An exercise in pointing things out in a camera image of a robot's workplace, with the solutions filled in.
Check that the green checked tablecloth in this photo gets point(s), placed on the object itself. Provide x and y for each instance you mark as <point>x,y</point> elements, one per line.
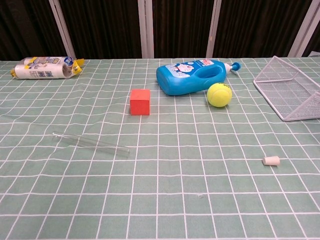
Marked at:
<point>175,187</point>

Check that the clear glass test tube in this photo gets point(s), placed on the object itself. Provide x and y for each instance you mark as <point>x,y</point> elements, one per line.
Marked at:
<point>95,145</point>

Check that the small white rubber stopper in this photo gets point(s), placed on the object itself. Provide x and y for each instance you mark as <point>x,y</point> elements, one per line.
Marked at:
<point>271,161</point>

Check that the yellow tennis ball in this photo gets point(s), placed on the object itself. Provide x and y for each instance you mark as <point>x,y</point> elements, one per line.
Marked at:
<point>219,95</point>

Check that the dark pleated curtain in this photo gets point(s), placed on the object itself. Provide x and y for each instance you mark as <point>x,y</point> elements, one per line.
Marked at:
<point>105,25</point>

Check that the red cube block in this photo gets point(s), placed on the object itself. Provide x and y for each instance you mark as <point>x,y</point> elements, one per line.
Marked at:
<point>140,103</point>

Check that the blue detergent bottle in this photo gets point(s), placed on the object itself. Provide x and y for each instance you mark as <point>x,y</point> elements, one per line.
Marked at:
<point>180,80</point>

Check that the pack of white bag rolls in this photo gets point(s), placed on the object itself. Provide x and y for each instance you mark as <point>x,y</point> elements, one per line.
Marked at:
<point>40,71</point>

